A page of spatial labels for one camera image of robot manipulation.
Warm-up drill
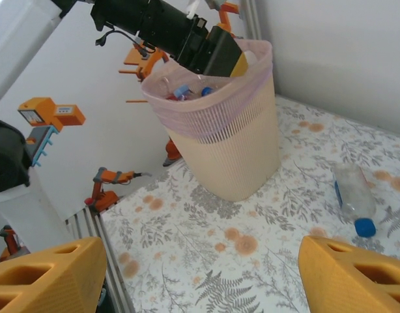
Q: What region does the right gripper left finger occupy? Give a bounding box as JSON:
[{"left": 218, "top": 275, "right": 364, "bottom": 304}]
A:
[{"left": 0, "top": 237, "right": 108, "bottom": 313}]

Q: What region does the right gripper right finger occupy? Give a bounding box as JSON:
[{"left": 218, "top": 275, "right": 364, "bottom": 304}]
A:
[{"left": 299, "top": 235, "right": 400, "bottom": 313}]

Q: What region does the pink plastic bin liner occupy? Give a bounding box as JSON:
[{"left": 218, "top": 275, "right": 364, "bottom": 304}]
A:
[{"left": 141, "top": 38, "right": 274, "bottom": 138}]

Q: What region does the beige slatted plastic bin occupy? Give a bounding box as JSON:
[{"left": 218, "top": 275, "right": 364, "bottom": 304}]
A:
[{"left": 141, "top": 38, "right": 283, "bottom": 202}]

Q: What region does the clear bottle blue stripe label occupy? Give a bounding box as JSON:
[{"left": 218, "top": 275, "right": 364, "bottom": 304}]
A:
[{"left": 332, "top": 162, "right": 379, "bottom": 238}]

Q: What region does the floral fern print tablecloth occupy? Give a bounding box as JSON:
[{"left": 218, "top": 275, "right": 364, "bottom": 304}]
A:
[{"left": 98, "top": 94, "right": 400, "bottom": 313}]

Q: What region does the orange claw machine wall sticker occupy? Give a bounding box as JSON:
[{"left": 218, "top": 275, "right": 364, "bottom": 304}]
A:
[{"left": 117, "top": 45, "right": 171, "bottom": 104}]

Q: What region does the aluminium corner post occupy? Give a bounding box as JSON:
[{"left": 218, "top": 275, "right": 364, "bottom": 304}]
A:
[{"left": 240, "top": 0, "right": 263, "bottom": 42}]

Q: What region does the thin black left wrist cable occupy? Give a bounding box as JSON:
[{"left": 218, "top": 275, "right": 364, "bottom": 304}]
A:
[{"left": 94, "top": 28, "right": 147, "bottom": 50}]

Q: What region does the aluminium side rail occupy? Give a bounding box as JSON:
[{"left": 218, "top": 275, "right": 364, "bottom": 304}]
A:
[{"left": 64, "top": 207, "right": 136, "bottom": 313}]

